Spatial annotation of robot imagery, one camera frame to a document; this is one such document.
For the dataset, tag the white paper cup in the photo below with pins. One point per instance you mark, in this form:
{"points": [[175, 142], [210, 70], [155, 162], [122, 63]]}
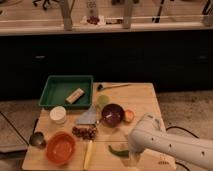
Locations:
{"points": [[58, 114]]}

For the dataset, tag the wooden handled brush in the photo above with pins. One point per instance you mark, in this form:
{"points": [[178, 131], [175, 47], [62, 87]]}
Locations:
{"points": [[107, 86]]}

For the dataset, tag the orange plastic bowl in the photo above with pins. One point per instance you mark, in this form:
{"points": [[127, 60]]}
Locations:
{"points": [[60, 148]]}

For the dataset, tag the green pepper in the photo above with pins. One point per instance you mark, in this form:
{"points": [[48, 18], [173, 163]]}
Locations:
{"points": [[122, 153]]}

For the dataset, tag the bunch of dark grapes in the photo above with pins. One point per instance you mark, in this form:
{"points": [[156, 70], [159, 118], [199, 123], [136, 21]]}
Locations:
{"points": [[85, 133]]}

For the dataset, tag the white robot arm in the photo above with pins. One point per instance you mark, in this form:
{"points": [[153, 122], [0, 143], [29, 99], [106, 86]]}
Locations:
{"points": [[147, 134]]}

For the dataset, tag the dark purple bowl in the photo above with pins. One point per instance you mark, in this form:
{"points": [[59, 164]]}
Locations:
{"points": [[112, 114]]}

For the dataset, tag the red yellow apple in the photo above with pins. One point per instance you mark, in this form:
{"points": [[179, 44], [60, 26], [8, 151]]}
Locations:
{"points": [[128, 116]]}

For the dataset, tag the green plastic tray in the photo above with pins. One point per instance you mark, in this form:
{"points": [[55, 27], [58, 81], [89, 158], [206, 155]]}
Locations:
{"points": [[59, 87]]}

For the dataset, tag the green lime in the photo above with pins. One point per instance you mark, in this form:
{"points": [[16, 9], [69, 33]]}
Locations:
{"points": [[103, 100]]}

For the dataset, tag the beige wooden block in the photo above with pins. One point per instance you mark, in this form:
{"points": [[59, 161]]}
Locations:
{"points": [[74, 96]]}

